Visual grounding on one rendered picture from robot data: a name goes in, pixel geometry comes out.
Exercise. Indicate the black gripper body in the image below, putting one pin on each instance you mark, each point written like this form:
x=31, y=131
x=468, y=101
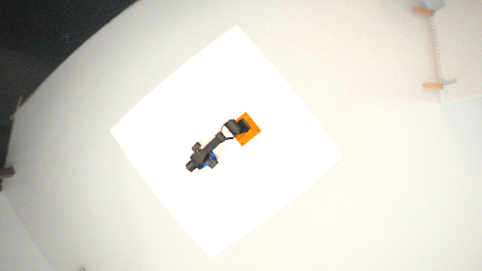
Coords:
x=196, y=147

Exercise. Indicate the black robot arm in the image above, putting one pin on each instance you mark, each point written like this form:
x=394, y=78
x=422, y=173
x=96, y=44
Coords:
x=198, y=158

